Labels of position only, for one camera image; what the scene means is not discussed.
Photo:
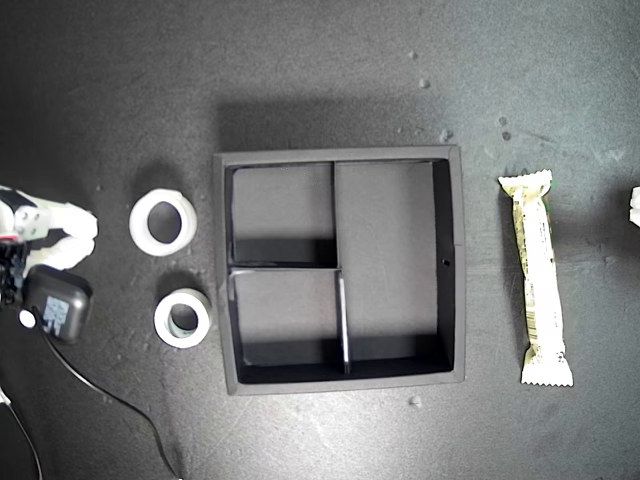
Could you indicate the large white tape roll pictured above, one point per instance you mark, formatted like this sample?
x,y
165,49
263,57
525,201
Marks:
x,y
140,225

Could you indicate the small white tape roll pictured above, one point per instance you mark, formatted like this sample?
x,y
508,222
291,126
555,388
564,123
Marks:
x,y
162,320

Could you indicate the snack bar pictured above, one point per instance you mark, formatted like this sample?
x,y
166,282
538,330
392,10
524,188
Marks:
x,y
540,280

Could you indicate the black tray with wells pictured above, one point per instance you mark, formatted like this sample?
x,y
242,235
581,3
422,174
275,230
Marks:
x,y
385,250

